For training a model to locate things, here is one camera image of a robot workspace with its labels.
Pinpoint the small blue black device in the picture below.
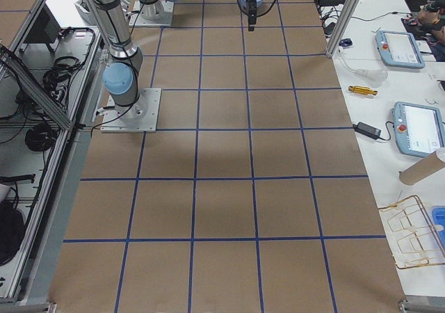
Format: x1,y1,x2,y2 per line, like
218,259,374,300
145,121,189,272
339,38,353,48

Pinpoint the gold metal cylinder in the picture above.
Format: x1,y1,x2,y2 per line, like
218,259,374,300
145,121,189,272
348,86,378,96

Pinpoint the clear light bulb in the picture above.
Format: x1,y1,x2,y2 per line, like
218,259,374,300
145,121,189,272
339,56,389,84

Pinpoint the teach pendant far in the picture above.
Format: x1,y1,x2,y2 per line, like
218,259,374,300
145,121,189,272
375,31,425,70

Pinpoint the teach pendant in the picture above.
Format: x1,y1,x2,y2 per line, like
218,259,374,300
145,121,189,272
392,102,444,157
375,31,425,70

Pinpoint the black power adapter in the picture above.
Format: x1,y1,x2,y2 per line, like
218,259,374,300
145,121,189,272
353,122,381,140

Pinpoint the teach pendant near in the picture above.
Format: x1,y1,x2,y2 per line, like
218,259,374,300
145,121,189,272
392,102,444,157

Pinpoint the cardboard tube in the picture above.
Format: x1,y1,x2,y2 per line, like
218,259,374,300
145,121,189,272
399,147,444,186

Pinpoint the blue plastic box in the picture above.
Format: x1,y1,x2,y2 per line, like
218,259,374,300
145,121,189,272
431,207,445,245

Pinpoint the aluminium frame post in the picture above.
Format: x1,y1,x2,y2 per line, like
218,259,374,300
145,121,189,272
325,0,359,58

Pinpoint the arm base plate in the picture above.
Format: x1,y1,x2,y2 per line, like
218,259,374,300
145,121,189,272
99,88,161,133
129,0,175,28

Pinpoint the gold wire rack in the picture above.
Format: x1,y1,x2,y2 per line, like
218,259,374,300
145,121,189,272
378,195,444,270

